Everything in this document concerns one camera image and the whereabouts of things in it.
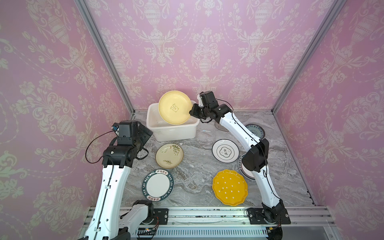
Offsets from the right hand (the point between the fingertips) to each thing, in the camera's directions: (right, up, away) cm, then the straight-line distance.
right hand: (189, 111), depth 87 cm
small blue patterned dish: (+49, -12, +22) cm, 55 cm away
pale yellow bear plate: (-9, +2, -1) cm, 9 cm away
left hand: (-20, -12, -17) cm, 29 cm away
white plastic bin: (-18, -12, +8) cm, 23 cm away
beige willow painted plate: (-13, -28, +7) cm, 31 cm away
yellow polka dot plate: (+23, -43, -4) cm, 49 cm away
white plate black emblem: (+23, -25, +10) cm, 36 cm away
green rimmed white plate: (-17, -42, -4) cm, 46 cm away
